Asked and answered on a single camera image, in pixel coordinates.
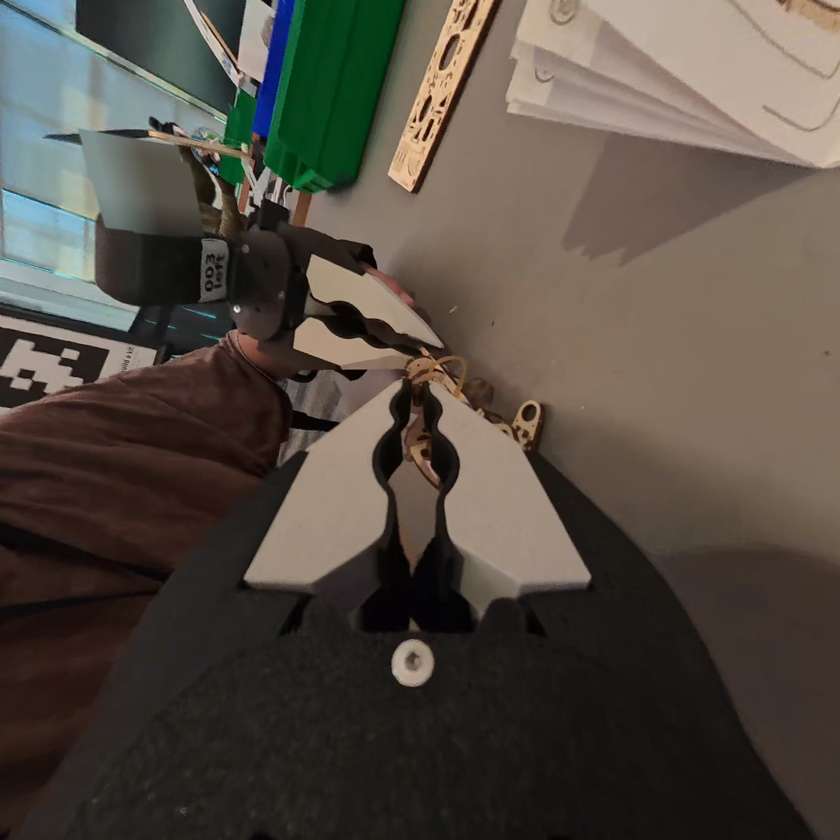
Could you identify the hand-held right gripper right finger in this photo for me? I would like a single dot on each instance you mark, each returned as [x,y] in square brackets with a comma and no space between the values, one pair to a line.
[512,525]

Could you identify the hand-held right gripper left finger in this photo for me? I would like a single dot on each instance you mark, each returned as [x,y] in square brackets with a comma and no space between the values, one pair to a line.
[315,525]

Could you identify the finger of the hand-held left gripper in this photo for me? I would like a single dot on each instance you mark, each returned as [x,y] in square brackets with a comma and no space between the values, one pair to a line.
[328,344]
[358,289]

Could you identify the wooden model assembly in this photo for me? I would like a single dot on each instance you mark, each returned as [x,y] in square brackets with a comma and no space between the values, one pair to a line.
[472,394]

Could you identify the person's left forearm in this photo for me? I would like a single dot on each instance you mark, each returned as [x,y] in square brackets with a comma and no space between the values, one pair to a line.
[131,446]

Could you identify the laser-cut wooden parts sheet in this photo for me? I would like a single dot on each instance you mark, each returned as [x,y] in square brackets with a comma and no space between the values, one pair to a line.
[439,92]

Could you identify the person's left hand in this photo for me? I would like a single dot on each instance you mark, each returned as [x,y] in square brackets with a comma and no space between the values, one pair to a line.
[399,289]

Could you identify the small green plastic bin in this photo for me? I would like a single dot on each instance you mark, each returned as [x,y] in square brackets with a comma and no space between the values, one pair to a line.
[239,144]

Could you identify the blue plastic bin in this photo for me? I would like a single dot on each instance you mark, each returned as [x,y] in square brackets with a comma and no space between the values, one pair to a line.
[272,72]

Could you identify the large green plastic bin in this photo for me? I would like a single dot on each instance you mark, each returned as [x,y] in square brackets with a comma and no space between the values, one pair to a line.
[334,85]

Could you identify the black monitor screen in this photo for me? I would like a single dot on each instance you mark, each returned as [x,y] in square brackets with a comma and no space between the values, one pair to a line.
[157,46]

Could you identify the white instruction booklet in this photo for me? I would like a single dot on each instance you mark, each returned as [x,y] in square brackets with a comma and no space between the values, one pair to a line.
[689,59]

